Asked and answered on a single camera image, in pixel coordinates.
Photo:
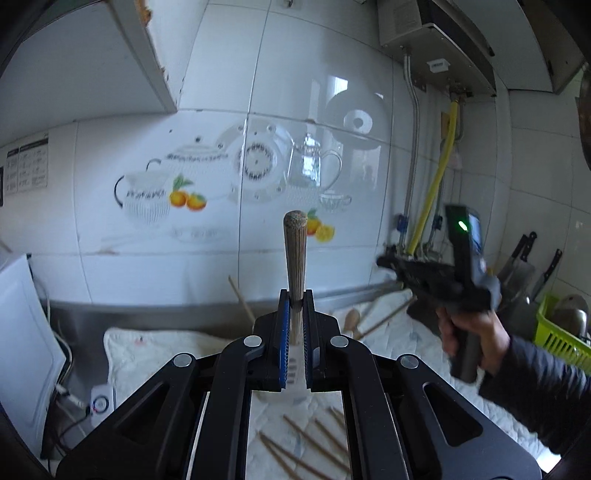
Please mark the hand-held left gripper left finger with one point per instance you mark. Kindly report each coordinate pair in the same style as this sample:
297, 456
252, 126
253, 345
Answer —
284, 341

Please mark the person's right hand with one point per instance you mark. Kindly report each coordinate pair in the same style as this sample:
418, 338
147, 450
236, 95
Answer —
494, 337

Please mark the white quilted mat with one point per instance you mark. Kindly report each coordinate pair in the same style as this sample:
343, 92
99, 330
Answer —
152, 355

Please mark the white microwave oven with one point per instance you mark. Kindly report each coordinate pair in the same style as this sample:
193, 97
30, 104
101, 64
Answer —
23, 350

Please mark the brown wooden chopstick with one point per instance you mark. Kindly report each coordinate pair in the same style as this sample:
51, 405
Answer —
295, 258

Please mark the wall cabinet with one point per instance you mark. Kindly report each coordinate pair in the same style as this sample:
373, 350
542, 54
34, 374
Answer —
92, 55

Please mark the bunch of wooden chopsticks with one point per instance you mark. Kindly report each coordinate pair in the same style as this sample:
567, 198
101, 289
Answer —
314, 441

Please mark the white gas water heater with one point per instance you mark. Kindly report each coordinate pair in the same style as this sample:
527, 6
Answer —
415, 27

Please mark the green plastic basket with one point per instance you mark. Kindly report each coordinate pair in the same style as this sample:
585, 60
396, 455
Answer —
554, 341

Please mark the metal bowl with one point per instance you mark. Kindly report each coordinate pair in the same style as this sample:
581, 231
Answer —
572, 316

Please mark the wooden spoon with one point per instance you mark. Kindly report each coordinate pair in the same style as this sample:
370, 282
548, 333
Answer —
352, 323

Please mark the white power strip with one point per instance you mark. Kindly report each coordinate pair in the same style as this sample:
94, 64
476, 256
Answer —
101, 404

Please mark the person's right forearm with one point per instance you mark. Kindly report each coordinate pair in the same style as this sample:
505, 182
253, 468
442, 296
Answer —
540, 392

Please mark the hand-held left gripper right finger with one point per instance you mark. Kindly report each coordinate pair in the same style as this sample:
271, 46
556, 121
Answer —
308, 350

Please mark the light wooden stick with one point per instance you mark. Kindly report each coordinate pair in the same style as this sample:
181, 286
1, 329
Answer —
241, 297

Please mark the wall label sticker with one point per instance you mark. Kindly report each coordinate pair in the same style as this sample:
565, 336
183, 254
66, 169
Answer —
27, 168

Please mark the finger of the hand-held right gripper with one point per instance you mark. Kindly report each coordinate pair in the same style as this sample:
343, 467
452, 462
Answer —
399, 270

